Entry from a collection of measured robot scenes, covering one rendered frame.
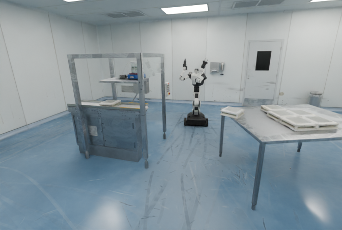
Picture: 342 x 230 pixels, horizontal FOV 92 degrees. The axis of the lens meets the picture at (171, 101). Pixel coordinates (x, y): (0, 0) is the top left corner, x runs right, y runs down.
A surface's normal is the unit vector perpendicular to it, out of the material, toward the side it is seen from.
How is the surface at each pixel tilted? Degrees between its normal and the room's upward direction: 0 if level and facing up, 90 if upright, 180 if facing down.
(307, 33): 90
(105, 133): 90
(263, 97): 90
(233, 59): 90
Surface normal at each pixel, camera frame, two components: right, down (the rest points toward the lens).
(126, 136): -0.26, 0.26
